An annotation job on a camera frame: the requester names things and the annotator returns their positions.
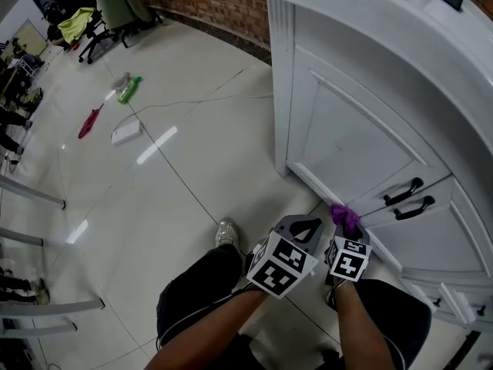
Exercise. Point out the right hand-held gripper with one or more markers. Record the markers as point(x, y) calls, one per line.
point(348, 260)

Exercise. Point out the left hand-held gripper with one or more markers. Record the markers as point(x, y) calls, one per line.
point(281, 268)

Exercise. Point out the purple cloth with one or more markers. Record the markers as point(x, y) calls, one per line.
point(343, 214)

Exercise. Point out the white cabinet door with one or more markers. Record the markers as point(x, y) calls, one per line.
point(346, 137)
point(423, 241)

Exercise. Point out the person's left forearm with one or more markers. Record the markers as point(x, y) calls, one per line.
point(215, 334)

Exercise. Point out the person's right forearm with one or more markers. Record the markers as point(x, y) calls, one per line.
point(362, 322)

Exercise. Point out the white drawer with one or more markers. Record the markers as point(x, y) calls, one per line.
point(468, 307)
point(423, 295)

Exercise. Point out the red cloth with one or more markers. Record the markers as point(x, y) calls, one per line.
point(88, 123)

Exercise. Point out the person's right white shoe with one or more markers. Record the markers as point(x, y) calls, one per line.
point(331, 297)

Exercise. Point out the person's white shoe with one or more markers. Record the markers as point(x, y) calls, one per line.
point(331, 297)
point(225, 233)

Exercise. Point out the person's left white shoe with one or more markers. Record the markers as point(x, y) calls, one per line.
point(225, 233)

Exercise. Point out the person's right leg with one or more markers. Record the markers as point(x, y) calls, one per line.
point(404, 314)

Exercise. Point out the person's leg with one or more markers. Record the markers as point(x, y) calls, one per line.
point(200, 283)
point(404, 314)

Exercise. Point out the black drawer knob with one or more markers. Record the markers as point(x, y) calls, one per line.
point(437, 302)
point(480, 310)

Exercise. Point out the person's left leg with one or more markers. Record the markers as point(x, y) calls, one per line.
point(200, 283)

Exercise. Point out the black metal pole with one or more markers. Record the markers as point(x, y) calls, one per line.
point(470, 349)

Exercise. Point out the white power strip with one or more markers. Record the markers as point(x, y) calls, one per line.
point(126, 132)

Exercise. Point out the green spray bottle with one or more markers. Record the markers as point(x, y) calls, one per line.
point(129, 91)

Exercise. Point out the clear plastic bowl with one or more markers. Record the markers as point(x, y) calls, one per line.
point(120, 80)

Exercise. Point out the black garment rack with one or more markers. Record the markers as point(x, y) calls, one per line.
point(125, 41)

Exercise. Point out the black office chair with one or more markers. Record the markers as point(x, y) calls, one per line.
point(96, 39)

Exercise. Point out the green hanging coat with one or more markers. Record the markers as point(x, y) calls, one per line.
point(119, 2)

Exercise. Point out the green black bag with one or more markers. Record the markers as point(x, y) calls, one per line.
point(32, 98)

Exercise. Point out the yellow-green garment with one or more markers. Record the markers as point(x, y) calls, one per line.
point(75, 23)

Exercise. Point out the white frame table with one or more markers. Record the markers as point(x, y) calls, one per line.
point(31, 192)

